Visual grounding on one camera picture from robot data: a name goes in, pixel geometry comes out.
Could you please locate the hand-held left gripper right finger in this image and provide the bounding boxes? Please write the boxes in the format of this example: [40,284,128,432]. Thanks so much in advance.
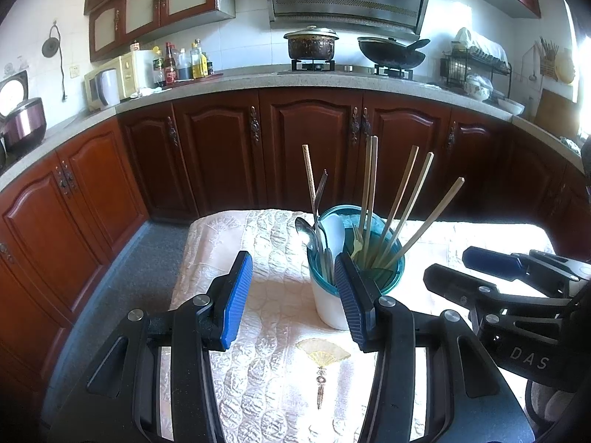
[333,253,536,443]

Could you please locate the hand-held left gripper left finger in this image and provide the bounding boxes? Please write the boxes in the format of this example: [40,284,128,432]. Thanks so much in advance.
[48,250,254,443]

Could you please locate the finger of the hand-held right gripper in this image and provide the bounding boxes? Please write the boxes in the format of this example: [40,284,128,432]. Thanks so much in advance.
[423,263,573,328]
[462,246,580,284]

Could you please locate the white floral cup teal rim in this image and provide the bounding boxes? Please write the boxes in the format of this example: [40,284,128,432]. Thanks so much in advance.
[307,204,406,332]

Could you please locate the small metal fork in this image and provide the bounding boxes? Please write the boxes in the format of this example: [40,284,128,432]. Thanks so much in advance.
[349,222,370,259]

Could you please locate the white ceramic spoon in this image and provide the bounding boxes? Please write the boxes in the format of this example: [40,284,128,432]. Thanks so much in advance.
[318,217,347,268]

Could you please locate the wooden chopstick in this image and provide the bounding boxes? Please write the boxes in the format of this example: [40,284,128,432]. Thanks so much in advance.
[381,176,465,272]
[367,135,379,268]
[302,144,324,231]
[360,136,374,268]

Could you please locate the metal spoon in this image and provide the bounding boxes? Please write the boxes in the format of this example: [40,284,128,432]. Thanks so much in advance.
[294,216,331,282]

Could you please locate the bundle of wooden chopsticks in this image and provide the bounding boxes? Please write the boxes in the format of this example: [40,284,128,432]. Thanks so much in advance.
[369,145,420,268]
[376,151,435,268]

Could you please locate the steel utensil with handle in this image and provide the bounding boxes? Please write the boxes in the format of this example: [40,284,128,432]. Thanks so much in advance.
[314,169,329,282]

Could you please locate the person's right hand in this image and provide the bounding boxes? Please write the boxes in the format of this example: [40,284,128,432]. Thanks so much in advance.
[526,380,591,424]

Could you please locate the quilted white table cover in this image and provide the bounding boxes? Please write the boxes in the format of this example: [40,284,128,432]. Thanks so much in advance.
[159,209,557,443]

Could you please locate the brown wooden base cabinets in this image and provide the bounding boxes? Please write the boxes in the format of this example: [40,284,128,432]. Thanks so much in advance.
[0,87,591,407]

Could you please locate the white bowl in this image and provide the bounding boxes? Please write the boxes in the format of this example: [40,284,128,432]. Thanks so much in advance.
[496,97,526,116]

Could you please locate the wooden cutting board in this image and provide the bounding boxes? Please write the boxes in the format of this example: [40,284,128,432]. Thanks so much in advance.
[534,87,581,140]

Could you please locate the floral ceramic bowl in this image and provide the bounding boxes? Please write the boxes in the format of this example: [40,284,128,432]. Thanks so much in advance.
[465,74,494,102]

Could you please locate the white cloth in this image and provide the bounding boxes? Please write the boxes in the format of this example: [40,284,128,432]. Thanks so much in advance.
[451,27,509,66]

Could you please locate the grey kitchen countertop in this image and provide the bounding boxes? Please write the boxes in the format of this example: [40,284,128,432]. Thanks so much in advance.
[0,67,585,190]

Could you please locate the black wok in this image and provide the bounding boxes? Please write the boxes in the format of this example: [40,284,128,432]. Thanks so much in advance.
[357,36,431,69]

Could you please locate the gas stove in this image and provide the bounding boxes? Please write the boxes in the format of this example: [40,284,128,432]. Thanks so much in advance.
[277,58,416,80]

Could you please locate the row of condiment bottles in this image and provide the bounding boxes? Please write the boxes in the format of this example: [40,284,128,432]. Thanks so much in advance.
[151,39,215,88]

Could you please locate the white electric kettle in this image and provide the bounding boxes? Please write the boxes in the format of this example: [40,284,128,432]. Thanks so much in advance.
[99,68,122,108]

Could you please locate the white canister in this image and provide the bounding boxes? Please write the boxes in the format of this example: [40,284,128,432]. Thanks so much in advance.
[137,48,155,89]

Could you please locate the cream microwave oven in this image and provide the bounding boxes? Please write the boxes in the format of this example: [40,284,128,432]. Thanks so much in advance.
[84,52,141,112]

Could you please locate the dark cooking pot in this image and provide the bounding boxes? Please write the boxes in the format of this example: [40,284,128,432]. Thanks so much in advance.
[283,26,341,62]

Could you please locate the purple rice cooker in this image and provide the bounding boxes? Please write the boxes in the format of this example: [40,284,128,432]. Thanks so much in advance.
[0,71,48,153]

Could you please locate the steel range hood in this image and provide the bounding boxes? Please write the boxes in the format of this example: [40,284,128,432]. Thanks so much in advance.
[262,0,437,41]

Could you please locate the dark round hanging item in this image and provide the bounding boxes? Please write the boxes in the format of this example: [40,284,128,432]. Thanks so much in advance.
[41,21,68,102]

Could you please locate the black wire dish rack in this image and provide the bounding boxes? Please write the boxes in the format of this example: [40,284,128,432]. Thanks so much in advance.
[440,39,513,100]

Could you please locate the wall utensil holder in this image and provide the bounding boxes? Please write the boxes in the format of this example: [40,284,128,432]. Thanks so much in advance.
[534,37,560,77]

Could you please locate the glass-door wooden wall cabinet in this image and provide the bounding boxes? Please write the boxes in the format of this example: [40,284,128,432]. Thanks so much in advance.
[84,0,236,63]

